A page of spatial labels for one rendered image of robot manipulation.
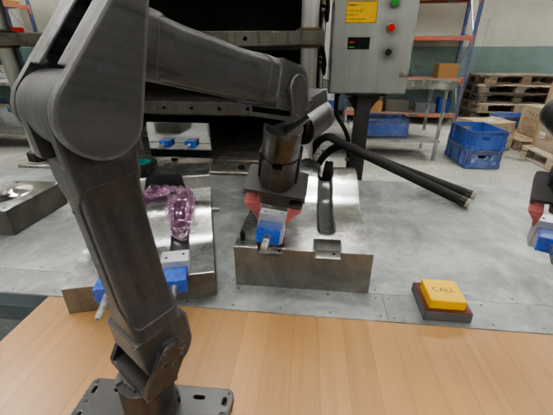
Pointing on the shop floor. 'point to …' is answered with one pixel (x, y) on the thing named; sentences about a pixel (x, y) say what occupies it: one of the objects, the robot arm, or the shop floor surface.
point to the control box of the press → (369, 58)
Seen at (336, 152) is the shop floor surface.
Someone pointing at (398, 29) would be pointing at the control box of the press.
